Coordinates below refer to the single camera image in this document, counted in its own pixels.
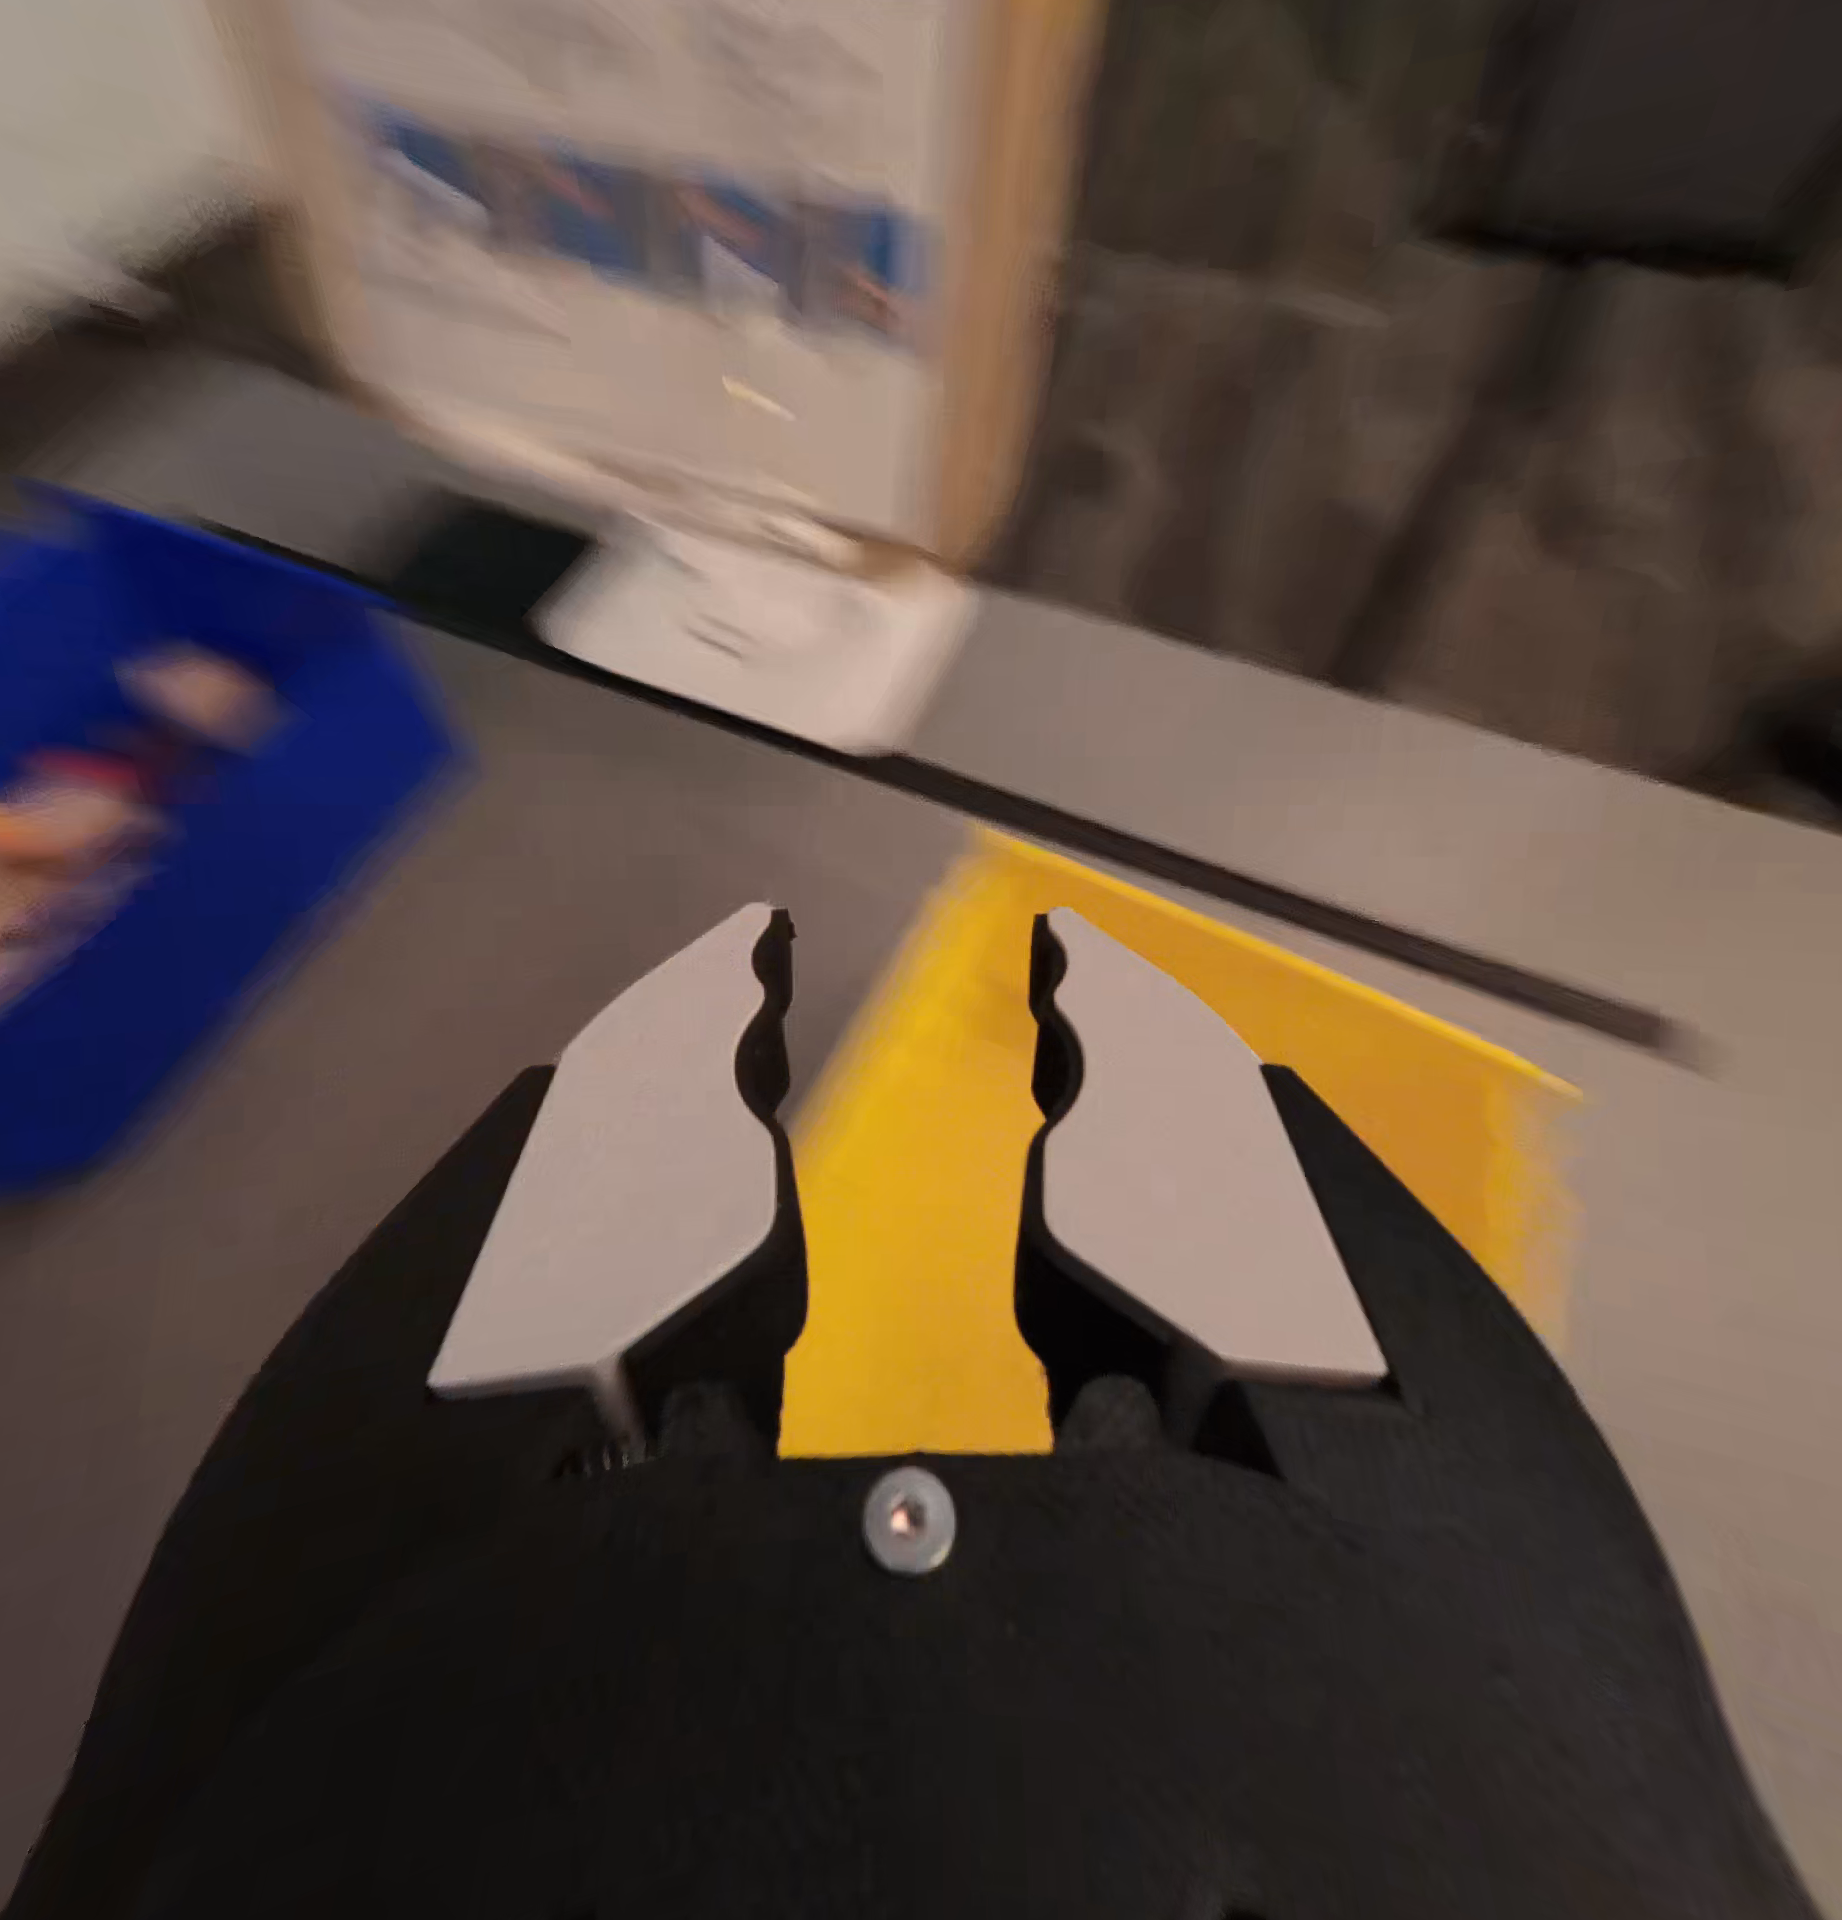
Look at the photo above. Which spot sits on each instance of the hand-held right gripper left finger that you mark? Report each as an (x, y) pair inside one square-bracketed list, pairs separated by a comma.
[(621, 1186)]

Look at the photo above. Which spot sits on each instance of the blue plastic box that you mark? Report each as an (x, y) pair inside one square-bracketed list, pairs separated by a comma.
[(187, 840)]

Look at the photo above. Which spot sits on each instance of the instruction sheet on stand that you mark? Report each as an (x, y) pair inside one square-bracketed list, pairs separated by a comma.
[(772, 631)]

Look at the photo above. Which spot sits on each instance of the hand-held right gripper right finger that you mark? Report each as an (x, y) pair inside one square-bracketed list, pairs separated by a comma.
[(1206, 1200)]

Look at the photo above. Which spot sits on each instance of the pile of wooden cubes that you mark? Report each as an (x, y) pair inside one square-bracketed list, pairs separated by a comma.
[(66, 855)]

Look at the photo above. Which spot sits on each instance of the yellow plastic box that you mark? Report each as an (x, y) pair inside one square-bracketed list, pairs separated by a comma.
[(921, 1275)]

